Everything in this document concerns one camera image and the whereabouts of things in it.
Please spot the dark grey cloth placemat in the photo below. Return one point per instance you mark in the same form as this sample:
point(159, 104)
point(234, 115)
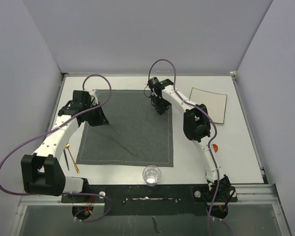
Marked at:
point(135, 136)

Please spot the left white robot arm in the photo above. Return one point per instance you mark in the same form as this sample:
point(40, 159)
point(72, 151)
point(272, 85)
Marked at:
point(41, 171)

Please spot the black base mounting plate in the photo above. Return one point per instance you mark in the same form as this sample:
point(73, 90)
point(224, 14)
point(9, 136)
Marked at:
point(159, 200)

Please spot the orange plastic spoon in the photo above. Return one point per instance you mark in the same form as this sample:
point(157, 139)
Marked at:
point(215, 147)

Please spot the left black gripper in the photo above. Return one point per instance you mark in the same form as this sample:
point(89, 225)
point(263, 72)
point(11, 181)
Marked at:
point(102, 120)

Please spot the dark thin utensil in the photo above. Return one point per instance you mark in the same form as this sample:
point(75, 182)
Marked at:
point(66, 160)

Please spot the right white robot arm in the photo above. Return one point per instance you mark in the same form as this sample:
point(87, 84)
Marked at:
point(196, 127)

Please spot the clear plastic cup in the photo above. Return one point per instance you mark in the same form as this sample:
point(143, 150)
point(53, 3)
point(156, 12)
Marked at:
point(151, 175)

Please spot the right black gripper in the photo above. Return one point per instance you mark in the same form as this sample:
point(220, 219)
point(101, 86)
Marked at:
point(160, 108)

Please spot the gold fork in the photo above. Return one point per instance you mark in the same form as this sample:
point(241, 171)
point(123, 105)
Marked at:
point(74, 163)

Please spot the white square plate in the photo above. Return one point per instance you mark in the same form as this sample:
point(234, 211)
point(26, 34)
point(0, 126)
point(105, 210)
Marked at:
point(215, 103)

